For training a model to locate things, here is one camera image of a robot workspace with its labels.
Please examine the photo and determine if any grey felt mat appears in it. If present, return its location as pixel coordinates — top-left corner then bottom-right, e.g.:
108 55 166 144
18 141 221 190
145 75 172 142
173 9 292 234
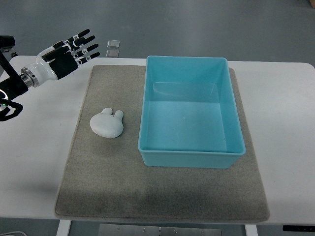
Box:
55 65 270 224

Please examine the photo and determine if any white table leg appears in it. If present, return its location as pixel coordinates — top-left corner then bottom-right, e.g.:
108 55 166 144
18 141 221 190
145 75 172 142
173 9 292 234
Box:
56 220 72 236
245 224 258 236

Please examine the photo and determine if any blue plastic box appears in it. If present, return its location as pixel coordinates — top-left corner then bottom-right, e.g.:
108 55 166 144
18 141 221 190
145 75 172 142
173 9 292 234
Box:
138 56 246 169

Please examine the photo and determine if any white table leg left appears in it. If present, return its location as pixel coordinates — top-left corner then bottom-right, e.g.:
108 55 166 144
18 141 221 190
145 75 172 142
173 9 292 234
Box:
56 220 72 236

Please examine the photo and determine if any white bunny toy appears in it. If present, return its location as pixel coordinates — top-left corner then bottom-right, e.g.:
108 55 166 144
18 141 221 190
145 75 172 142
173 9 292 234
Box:
90 108 124 138

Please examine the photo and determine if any black table control panel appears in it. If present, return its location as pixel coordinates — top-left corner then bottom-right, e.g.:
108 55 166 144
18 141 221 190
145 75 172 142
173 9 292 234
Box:
283 225 315 232

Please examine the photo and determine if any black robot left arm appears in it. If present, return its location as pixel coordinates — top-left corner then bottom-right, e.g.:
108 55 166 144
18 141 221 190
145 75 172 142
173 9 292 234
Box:
0 35 28 121

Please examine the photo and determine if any black white robotic left hand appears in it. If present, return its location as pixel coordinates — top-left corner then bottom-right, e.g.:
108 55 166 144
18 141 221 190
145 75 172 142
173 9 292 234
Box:
20 29 100 88

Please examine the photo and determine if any metal table base plate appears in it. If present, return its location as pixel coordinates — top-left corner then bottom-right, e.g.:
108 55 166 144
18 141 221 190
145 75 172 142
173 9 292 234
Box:
98 224 222 236

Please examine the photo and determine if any white cable on floor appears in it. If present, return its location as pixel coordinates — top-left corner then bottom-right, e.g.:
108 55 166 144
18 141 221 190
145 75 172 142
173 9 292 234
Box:
0 230 25 236

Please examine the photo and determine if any white table leg right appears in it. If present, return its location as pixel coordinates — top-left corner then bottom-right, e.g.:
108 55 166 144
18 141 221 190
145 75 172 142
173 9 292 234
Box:
245 224 258 236

